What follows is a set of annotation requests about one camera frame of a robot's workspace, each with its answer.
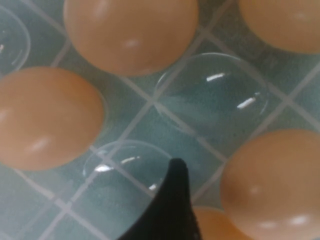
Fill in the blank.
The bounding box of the orange plastic egg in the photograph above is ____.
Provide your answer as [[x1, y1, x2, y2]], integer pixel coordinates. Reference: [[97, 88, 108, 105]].
[[237, 0, 320, 55], [191, 205, 254, 240], [0, 66, 105, 172], [62, 0, 200, 77], [219, 128, 320, 240]]

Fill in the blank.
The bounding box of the clear plastic egg box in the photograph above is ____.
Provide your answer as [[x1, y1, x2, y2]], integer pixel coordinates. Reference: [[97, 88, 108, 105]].
[[0, 0, 320, 240]]

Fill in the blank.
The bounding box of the green checked tablecloth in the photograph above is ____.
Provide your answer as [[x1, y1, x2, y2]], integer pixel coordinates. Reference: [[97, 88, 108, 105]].
[[0, 0, 320, 240]]

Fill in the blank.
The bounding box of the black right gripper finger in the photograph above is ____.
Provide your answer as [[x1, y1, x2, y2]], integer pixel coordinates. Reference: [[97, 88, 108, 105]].
[[117, 157, 203, 240]]

